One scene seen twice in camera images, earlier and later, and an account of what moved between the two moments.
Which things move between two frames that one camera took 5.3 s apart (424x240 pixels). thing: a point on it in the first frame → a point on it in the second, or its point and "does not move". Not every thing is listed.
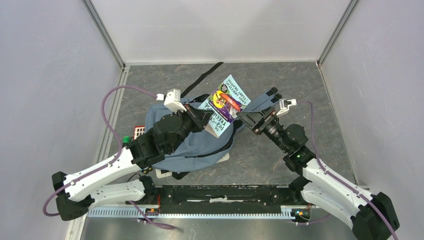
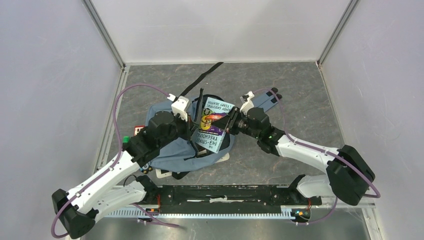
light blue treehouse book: x=227 y=100 → x=211 y=136
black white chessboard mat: x=161 y=173 does not move
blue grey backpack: x=206 y=148 does not move
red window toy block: x=138 y=130 does not move
